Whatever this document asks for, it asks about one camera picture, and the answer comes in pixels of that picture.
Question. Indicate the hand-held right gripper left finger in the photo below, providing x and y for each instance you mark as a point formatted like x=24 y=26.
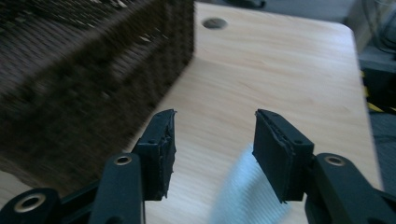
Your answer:
x=157 y=155

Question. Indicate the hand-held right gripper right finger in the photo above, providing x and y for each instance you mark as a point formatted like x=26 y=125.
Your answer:
x=278 y=155

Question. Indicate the light blue cloth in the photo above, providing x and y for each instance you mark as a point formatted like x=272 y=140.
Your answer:
x=249 y=193

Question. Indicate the brown woven basket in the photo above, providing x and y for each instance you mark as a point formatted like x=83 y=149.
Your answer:
x=77 y=77

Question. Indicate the striped black stand base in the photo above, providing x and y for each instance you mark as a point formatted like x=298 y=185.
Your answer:
x=379 y=90

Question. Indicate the grey round table grommet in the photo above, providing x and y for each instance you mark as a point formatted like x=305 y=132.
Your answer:
x=214 y=23

